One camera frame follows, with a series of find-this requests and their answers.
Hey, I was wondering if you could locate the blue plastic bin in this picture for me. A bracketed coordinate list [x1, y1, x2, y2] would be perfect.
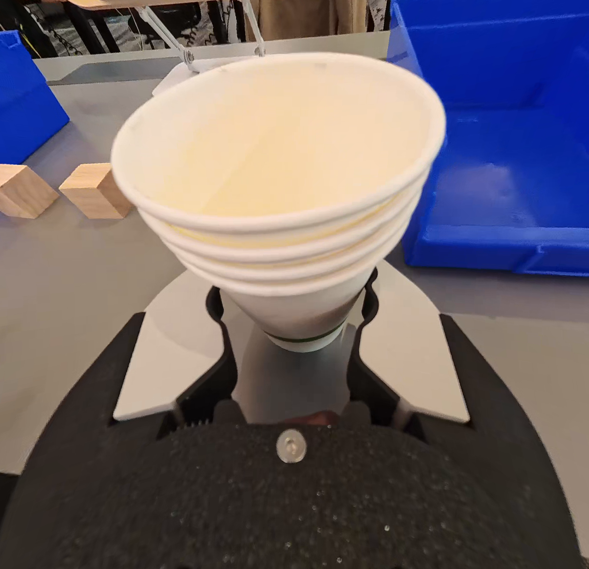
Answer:
[387, 0, 589, 277]
[0, 30, 71, 165]

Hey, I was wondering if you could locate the tan cloth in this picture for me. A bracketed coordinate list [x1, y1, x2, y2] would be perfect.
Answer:
[258, 0, 369, 41]

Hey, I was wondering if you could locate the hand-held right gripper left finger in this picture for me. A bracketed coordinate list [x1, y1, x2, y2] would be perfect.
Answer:
[112, 271, 239, 422]

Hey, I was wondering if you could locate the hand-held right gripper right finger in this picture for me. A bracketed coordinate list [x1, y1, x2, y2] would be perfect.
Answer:
[346, 260, 471, 431]

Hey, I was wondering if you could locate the light wooden cube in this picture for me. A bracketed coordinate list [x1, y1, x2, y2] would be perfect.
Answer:
[0, 163, 60, 219]
[58, 162, 134, 220]

